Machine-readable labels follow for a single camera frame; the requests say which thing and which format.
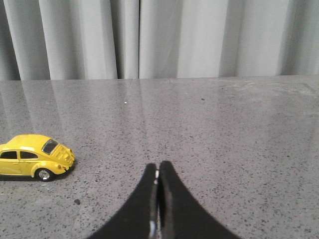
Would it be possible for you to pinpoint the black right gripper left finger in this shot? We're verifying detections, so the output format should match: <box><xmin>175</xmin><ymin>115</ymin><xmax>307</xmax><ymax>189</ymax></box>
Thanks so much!
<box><xmin>89</xmin><ymin>163</ymin><xmax>158</xmax><ymax>239</ymax></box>

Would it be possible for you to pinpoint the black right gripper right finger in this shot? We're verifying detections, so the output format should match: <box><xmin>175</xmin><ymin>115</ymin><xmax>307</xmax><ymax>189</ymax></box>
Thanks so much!
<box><xmin>159</xmin><ymin>161</ymin><xmax>239</xmax><ymax>239</ymax></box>

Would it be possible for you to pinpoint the yellow toy beetle car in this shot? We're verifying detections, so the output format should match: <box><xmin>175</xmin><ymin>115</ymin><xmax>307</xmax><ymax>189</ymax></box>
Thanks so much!
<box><xmin>0</xmin><ymin>134</ymin><xmax>75</xmax><ymax>181</ymax></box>

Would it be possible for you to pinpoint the grey-white curtain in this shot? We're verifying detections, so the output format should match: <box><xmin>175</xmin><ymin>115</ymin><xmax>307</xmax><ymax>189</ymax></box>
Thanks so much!
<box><xmin>0</xmin><ymin>0</ymin><xmax>319</xmax><ymax>81</ymax></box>

